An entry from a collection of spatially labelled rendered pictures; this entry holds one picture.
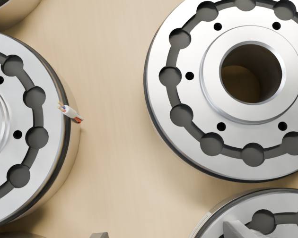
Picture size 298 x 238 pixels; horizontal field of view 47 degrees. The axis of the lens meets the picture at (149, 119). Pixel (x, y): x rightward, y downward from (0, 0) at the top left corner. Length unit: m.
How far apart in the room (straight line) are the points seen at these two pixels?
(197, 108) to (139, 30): 0.07
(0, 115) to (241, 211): 0.12
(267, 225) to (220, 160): 0.04
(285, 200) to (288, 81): 0.06
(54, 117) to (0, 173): 0.04
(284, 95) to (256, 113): 0.02
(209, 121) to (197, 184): 0.04
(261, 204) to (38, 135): 0.11
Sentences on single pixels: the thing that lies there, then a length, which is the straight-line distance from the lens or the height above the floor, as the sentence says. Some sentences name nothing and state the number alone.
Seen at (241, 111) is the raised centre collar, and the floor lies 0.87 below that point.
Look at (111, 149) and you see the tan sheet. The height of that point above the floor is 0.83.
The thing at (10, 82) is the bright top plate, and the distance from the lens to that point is 0.18.
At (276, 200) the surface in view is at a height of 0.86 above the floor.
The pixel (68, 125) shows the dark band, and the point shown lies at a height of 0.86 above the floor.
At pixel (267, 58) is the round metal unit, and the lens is 0.18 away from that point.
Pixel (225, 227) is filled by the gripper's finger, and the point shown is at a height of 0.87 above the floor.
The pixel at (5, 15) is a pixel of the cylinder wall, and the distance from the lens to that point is 0.22.
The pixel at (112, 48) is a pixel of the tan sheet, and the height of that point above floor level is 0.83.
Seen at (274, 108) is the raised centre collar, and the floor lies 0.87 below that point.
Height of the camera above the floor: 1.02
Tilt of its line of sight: 82 degrees down
